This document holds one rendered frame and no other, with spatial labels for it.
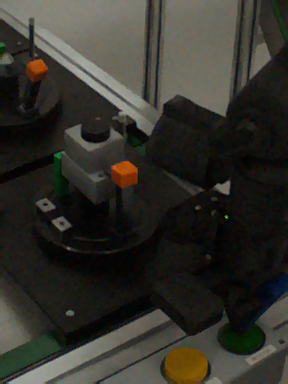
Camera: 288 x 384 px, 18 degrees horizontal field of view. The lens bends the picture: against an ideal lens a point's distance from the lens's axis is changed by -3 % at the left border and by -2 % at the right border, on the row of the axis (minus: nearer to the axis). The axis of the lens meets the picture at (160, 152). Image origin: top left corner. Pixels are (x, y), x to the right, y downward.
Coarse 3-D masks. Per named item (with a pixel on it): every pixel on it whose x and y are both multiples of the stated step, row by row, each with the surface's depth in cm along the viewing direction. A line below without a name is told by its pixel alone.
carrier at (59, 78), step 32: (32, 32) 114; (0, 64) 110; (0, 96) 112; (64, 96) 117; (96, 96) 118; (0, 128) 108; (32, 128) 109; (64, 128) 111; (128, 128) 113; (0, 160) 105; (32, 160) 105
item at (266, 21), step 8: (264, 0) 102; (272, 0) 100; (280, 0) 106; (264, 8) 102; (272, 8) 101; (280, 8) 105; (264, 16) 103; (272, 16) 101; (280, 16) 100; (264, 24) 103; (272, 24) 102; (280, 24) 100; (264, 32) 104; (272, 32) 102; (280, 32) 101; (264, 40) 104; (272, 40) 103; (280, 40) 101; (272, 48) 103; (272, 56) 104
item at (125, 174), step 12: (108, 168) 89; (120, 168) 87; (132, 168) 87; (120, 180) 87; (132, 180) 87; (120, 192) 88; (132, 192) 89; (120, 204) 89; (132, 204) 90; (120, 216) 90; (132, 216) 90; (120, 228) 91
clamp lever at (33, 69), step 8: (24, 64) 105; (32, 64) 103; (40, 64) 104; (32, 72) 103; (40, 72) 103; (32, 80) 104; (40, 80) 105; (32, 88) 106; (24, 96) 108; (32, 96) 107; (24, 104) 108; (32, 104) 109
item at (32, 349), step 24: (0, 288) 95; (0, 312) 92; (24, 312) 92; (144, 312) 90; (0, 336) 89; (24, 336) 89; (48, 336) 85; (96, 336) 86; (0, 360) 82; (24, 360) 82; (48, 360) 83
